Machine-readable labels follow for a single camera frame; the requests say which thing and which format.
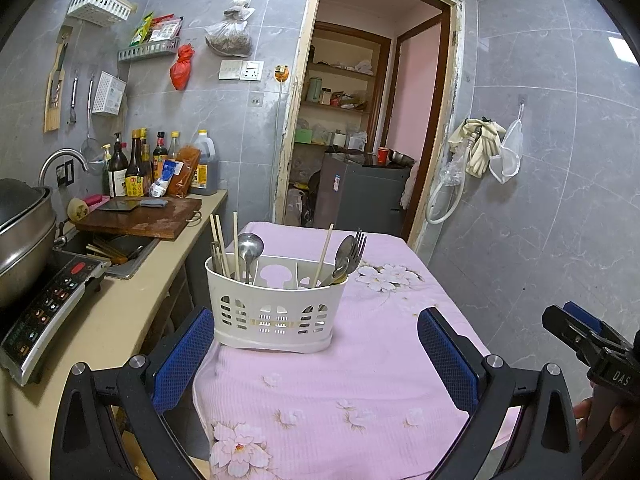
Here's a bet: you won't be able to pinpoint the red snack packet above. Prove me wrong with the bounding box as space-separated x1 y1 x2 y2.
149 14 182 43

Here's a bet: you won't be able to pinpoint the metal wall shelf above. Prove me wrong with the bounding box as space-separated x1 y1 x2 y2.
117 37 182 63

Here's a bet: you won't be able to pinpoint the pink floral tablecloth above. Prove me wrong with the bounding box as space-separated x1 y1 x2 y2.
192 220 521 480

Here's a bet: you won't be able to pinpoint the bamboo hanging board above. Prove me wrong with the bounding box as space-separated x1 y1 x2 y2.
44 25 73 133

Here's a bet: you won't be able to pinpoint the white wall basket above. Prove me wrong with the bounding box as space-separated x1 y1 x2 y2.
67 0 138 28

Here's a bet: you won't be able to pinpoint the grey cabinet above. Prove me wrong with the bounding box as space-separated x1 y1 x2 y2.
312 152 416 238

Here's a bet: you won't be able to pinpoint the clear bag of dried goods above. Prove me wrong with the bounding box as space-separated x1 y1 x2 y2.
205 0 253 58

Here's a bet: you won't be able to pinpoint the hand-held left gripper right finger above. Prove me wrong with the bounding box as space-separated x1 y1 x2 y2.
417 306 583 480

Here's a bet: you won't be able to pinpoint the worn door frame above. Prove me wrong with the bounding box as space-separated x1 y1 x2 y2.
272 0 466 251

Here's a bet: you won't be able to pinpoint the induction cooker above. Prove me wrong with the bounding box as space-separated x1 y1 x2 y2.
0 255 112 386

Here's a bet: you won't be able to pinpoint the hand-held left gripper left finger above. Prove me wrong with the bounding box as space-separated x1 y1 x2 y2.
50 305 217 480

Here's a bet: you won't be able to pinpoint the dark cleaver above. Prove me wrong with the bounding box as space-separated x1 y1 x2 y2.
95 197 143 213

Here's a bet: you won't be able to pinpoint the large dark oil jug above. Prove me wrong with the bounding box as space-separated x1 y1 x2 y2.
189 130 220 196

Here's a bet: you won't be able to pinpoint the beige kitchen counter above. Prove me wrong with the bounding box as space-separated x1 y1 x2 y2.
0 189 228 480

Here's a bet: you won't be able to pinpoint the crumpled clear plastic bag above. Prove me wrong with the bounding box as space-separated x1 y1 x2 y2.
440 152 468 186

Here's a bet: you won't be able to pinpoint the blue white packet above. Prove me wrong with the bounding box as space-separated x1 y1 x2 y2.
149 160 183 198

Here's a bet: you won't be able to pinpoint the steel fork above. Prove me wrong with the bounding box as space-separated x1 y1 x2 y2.
347 228 368 277

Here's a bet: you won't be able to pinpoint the large steel pot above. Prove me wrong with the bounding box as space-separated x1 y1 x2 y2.
0 178 58 311

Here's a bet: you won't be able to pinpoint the steel sink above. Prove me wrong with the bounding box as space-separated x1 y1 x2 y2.
52 232 161 281

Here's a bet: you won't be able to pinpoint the wooden cutting board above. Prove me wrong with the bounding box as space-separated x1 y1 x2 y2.
75 196 203 241

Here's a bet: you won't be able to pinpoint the white wall switch panel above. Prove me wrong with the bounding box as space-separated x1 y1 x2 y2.
218 59 265 82

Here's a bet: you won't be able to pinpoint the slim steel spoon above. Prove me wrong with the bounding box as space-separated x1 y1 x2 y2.
334 234 357 281

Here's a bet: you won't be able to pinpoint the thin white cable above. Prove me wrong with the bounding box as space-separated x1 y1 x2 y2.
271 81 287 206

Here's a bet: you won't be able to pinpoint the white plastic utensil holder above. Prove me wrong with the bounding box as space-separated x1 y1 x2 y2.
205 255 348 354

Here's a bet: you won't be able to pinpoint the white cloth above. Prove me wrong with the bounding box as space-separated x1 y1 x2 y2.
400 162 421 211

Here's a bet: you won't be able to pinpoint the row of sauce bottles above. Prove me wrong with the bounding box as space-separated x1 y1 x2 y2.
101 129 182 198

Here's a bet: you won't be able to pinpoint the cream rubber gloves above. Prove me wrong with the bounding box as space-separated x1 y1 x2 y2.
447 117 507 179

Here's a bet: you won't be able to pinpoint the steel faucet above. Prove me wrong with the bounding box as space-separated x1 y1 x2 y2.
39 148 90 196

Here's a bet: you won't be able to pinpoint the red plastic bag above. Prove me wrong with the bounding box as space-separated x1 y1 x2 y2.
169 44 196 92

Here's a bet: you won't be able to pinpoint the small white hanging basket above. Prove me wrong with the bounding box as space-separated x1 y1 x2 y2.
91 71 127 116

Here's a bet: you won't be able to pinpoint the wooden pantry shelf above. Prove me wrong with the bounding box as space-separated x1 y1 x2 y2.
295 22 391 151

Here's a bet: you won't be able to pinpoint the steel peeler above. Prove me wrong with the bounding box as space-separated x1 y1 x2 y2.
67 71 81 126

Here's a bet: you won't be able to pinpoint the large round steel spoon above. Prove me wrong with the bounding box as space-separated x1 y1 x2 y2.
236 232 265 283

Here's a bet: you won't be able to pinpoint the white mesh bag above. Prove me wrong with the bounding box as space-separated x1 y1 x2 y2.
487 105 525 184

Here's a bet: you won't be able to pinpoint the loofah sponge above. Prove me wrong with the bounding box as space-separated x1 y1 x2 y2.
66 197 91 223

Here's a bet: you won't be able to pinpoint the person's right hand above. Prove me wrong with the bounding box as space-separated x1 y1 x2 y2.
575 399 640 463

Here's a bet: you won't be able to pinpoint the orange packet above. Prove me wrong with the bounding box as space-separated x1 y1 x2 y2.
166 145 202 198

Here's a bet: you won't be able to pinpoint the green snack packet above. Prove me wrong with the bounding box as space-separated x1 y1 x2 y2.
130 12 156 47

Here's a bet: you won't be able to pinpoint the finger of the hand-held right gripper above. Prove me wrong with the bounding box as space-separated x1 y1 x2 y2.
542 305 608 368
562 301 623 347

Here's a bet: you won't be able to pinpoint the steel mesh skimmer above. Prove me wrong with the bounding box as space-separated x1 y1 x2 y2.
80 75 108 176

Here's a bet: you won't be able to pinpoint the white hose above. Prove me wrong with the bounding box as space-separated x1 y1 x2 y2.
425 140 471 225

